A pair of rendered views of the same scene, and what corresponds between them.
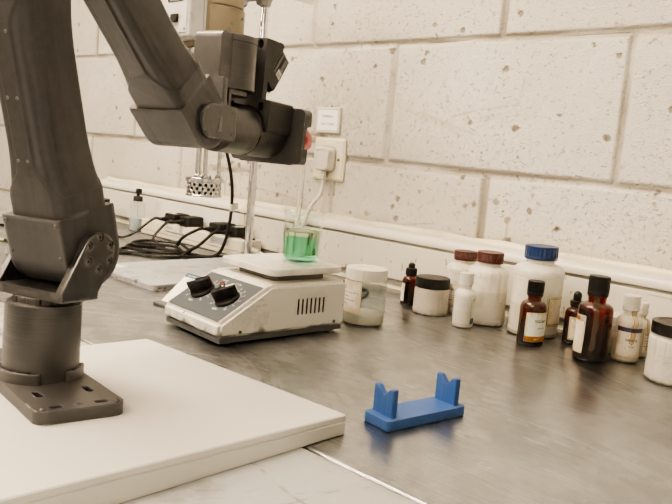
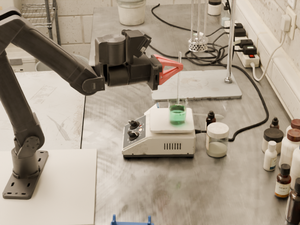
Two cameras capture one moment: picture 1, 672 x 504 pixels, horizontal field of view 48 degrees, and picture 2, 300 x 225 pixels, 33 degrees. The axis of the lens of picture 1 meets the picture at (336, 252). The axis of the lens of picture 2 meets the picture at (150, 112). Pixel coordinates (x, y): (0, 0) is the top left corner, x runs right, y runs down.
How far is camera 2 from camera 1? 0.92 m
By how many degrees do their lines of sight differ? 47
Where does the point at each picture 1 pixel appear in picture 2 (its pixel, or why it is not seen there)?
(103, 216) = (34, 129)
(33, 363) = (17, 172)
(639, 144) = not seen: outside the picture
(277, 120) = (138, 72)
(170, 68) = (63, 71)
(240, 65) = (110, 55)
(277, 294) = (151, 140)
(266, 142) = (135, 81)
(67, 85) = (12, 91)
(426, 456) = not seen: outside the picture
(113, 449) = (6, 217)
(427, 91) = not seen: outside the picture
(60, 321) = (22, 161)
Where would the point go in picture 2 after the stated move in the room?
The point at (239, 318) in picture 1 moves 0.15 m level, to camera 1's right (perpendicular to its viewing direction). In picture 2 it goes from (131, 148) to (173, 171)
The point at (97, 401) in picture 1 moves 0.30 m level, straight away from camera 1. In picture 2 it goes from (23, 193) to (88, 131)
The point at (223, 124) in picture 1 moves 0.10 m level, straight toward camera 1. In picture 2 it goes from (96, 85) to (68, 103)
